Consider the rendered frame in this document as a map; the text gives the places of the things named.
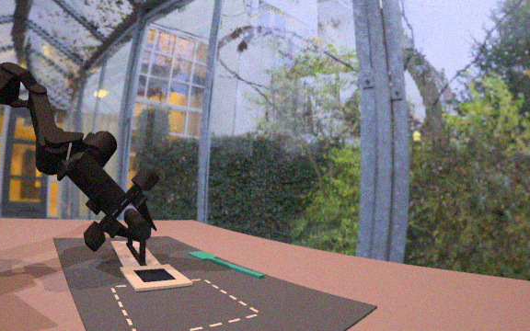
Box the grey flat mat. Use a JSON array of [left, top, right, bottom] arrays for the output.
[[53, 236, 377, 331]]

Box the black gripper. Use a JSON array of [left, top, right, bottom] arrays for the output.
[[84, 168, 160, 252]]

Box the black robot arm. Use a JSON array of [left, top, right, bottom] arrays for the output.
[[0, 62, 117, 193]]

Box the cream square tile with dark grey centre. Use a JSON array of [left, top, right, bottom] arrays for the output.
[[120, 264, 192, 291]]

